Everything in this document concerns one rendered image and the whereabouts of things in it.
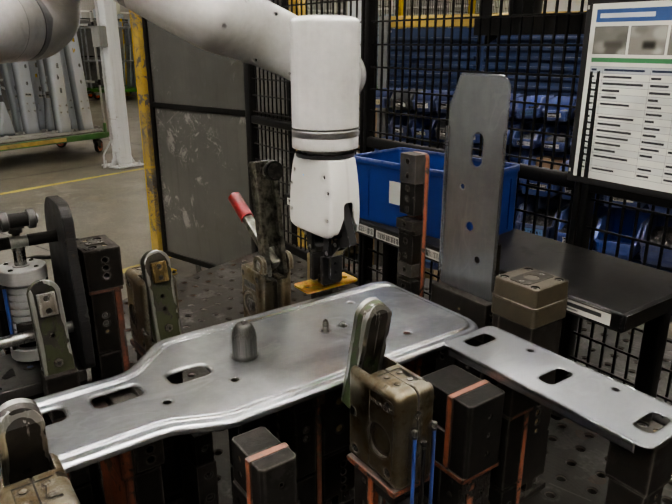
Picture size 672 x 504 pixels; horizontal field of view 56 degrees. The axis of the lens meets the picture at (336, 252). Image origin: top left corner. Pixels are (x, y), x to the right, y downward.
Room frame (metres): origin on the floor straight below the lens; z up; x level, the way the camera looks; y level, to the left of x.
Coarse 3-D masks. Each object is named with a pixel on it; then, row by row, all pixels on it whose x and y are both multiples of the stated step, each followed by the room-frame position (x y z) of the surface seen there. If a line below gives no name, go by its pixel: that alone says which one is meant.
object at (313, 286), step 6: (318, 276) 0.80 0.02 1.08; (342, 276) 0.82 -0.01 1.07; (348, 276) 0.82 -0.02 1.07; (300, 282) 0.79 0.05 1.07; (306, 282) 0.79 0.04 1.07; (312, 282) 0.79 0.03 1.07; (318, 282) 0.79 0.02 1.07; (342, 282) 0.79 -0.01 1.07; (348, 282) 0.80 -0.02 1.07; (300, 288) 0.77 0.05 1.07; (306, 288) 0.77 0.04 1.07; (312, 288) 0.77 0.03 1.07; (318, 288) 0.77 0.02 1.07; (324, 288) 0.77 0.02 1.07; (330, 288) 0.78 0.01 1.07
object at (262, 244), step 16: (272, 160) 0.93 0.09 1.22; (256, 176) 0.91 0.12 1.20; (272, 176) 0.89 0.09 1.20; (256, 192) 0.91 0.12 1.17; (272, 192) 0.93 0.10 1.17; (256, 208) 0.91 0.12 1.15; (272, 208) 0.93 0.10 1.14; (256, 224) 0.91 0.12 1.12; (272, 224) 0.92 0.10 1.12; (272, 240) 0.92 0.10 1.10
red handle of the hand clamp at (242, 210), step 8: (232, 200) 1.00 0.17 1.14; (240, 200) 0.99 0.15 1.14; (240, 208) 0.98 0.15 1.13; (248, 208) 0.98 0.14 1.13; (240, 216) 0.97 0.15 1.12; (248, 216) 0.97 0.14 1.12; (248, 224) 0.96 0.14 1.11; (256, 240) 0.94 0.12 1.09; (272, 256) 0.91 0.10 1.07; (272, 264) 0.90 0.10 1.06
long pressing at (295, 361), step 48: (384, 288) 0.96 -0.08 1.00; (192, 336) 0.78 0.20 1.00; (288, 336) 0.78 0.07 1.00; (336, 336) 0.78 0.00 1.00; (432, 336) 0.78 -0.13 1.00; (96, 384) 0.65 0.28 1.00; (144, 384) 0.65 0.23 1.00; (192, 384) 0.65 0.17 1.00; (240, 384) 0.65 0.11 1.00; (288, 384) 0.65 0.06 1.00; (336, 384) 0.66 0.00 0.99; (48, 432) 0.56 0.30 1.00; (96, 432) 0.56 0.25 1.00; (144, 432) 0.56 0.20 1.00; (192, 432) 0.57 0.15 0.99
